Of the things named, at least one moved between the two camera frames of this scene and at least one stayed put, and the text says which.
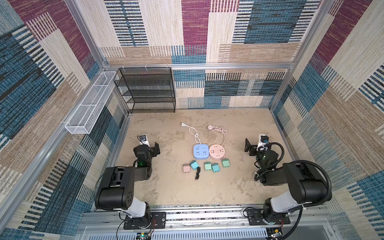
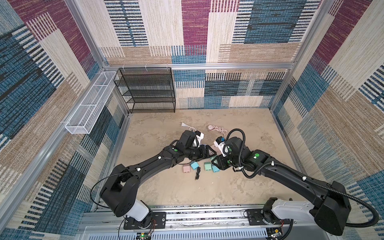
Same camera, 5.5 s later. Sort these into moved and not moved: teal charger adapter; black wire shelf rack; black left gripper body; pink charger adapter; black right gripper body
Moved: black right gripper body; black left gripper body
Not moved: black wire shelf rack; teal charger adapter; pink charger adapter
